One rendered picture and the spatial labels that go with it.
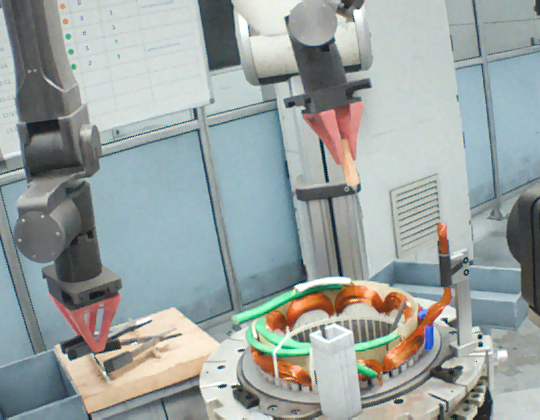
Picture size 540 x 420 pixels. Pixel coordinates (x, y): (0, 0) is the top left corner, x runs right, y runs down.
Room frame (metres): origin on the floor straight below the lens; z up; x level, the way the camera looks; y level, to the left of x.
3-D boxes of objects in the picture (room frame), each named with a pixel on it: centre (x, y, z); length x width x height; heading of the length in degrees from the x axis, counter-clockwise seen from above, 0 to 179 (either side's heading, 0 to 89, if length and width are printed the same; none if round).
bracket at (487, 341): (0.63, -0.19, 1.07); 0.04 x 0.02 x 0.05; 164
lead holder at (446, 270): (0.61, -0.15, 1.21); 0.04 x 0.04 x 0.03; 26
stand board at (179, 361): (0.84, 0.23, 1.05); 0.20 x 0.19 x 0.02; 117
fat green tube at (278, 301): (0.73, 0.01, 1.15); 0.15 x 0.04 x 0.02; 116
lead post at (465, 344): (0.63, -0.17, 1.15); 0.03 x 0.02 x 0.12; 108
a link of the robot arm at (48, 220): (0.69, 0.23, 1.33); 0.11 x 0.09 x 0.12; 174
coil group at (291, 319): (0.75, -0.02, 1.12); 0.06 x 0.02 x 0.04; 116
